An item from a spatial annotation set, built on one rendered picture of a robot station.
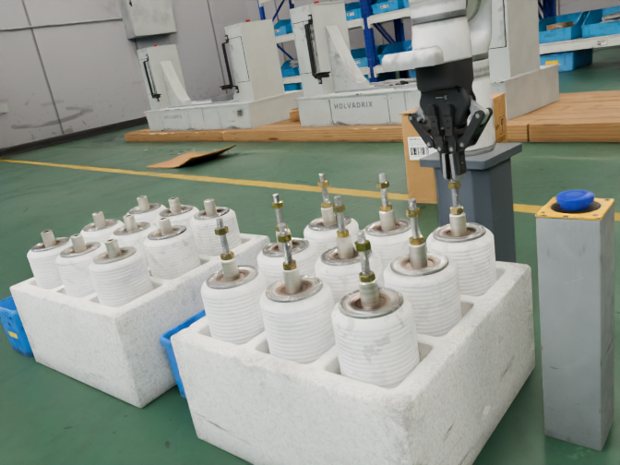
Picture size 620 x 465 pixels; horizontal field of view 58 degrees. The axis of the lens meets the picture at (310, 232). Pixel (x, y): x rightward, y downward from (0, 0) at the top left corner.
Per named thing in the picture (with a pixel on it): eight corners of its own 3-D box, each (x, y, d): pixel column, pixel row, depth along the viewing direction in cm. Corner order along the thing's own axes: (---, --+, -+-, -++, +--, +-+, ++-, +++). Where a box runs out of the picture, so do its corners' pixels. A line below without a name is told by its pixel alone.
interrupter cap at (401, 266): (460, 268, 70) (459, 262, 70) (408, 283, 68) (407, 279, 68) (429, 251, 77) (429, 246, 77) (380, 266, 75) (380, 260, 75)
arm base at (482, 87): (462, 145, 115) (455, 60, 110) (503, 146, 109) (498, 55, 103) (436, 156, 110) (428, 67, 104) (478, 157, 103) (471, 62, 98)
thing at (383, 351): (434, 411, 72) (419, 285, 67) (421, 463, 64) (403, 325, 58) (363, 405, 76) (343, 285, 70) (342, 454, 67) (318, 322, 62)
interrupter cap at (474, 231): (422, 239, 82) (422, 234, 82) (454, 223, 86) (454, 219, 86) (464, 247, 76) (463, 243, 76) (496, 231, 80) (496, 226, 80)
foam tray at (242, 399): (340, 324, 114) (327, 242, 109) (536, 366, 89) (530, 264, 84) (196, 438, 86) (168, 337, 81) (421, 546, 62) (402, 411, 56)
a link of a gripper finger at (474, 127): (476, 109, 70) (453, 141, 75) (486, 118, 70) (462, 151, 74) (489, 104, 72) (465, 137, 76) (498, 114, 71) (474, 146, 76)
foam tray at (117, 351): (175, 288, 149) (159, 224, 143) (284, 310, 124) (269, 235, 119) (35, 362, 121) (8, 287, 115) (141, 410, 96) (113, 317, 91)
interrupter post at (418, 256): (432, 267, 72) (429, 243, 71) (415, 271, 71) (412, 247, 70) (423, 261, 74) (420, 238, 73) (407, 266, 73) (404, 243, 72)
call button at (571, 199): (562, 204, 68) (562, 188, 67) (598, 206, 65) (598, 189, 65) (552, 214, 65) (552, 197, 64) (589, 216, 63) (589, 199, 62)
